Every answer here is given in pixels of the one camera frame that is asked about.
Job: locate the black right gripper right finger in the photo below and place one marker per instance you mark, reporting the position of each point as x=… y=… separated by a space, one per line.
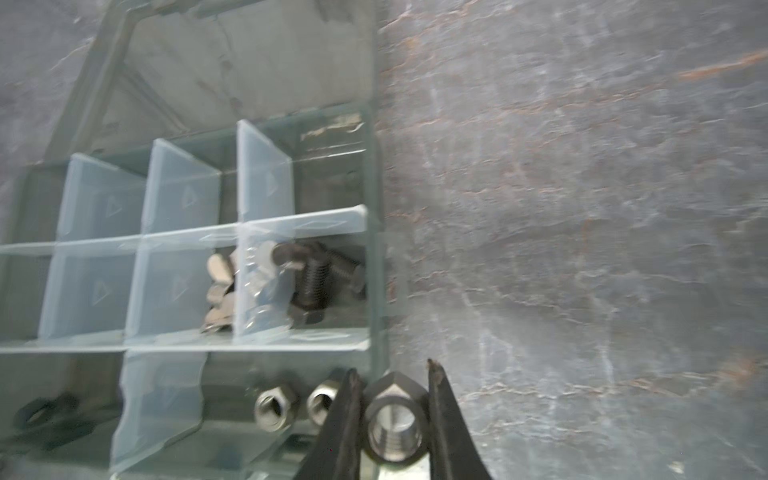
x=452 y=452

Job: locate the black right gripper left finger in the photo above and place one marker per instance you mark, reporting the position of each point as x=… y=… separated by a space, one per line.
x=336 y=453

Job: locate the silver hex nut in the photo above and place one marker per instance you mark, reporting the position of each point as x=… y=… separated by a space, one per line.
x=395 y=425

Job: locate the silver wing nut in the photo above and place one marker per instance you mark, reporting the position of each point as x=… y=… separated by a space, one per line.
x=222 y=278
x=220 y=317

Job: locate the silver hex nut boxed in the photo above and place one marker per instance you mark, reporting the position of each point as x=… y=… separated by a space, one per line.
x=320 y=400
x=275 y=408

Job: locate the black bolts in box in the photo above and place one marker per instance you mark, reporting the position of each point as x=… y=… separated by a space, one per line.
x=318 y=270

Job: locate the green compartment organizer box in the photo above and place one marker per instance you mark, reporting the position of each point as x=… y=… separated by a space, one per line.
x=194 y=128

